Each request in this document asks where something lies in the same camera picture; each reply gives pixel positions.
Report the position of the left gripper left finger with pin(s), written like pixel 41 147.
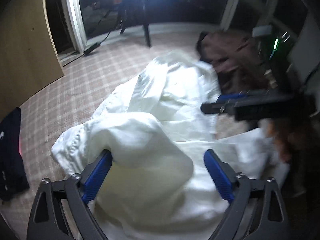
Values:
pixel 47 217

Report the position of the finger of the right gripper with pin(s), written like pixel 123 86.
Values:
pixel 218 108
pixel 226 97

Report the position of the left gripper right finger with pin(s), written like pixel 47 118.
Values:
pixel 256 209

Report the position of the white shirt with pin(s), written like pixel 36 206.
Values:
pixel 158 186

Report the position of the right hand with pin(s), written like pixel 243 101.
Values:
pixel 289 137

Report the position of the brown fleece garment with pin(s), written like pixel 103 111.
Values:
pixel 234 56

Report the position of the black bag with logo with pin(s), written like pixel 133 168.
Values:
pixel 13 177

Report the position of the pink plaid bed sheet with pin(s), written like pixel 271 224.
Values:
pixel 71 101

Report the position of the black power adapter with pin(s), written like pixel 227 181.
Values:
pixel 92 48

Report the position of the light wooden board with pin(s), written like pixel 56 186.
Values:
pixel 29 61

